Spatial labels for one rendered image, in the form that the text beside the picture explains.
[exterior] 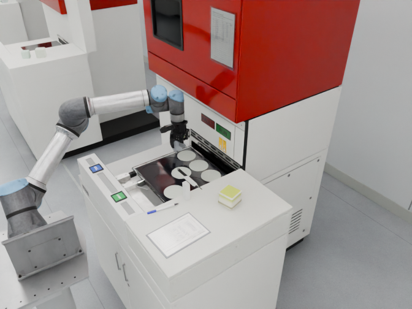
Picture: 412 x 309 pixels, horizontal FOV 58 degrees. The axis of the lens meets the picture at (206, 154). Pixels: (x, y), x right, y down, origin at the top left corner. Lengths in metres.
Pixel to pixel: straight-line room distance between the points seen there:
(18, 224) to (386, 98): 2.47
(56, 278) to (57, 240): 0.15
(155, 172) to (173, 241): 0.55
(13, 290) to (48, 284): 0.12
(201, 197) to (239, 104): 0.44
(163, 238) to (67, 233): 0.39
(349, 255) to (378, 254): 0.21
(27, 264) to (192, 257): 0.65
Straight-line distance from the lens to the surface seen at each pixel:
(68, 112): 1.71
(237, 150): 1.80
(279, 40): 1.67
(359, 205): 3.29
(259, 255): 1.68
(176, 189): 1.79
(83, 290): 2.62
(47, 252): 1.63
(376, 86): 3.02
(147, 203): 1.76
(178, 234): 1.48
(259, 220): 1.55
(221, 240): 1.46
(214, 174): 1.88
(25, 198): 1.64
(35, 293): 1.62
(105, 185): 1.78
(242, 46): 1.52
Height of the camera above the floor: 2.04
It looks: 34 degrees down
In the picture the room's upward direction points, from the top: straight up
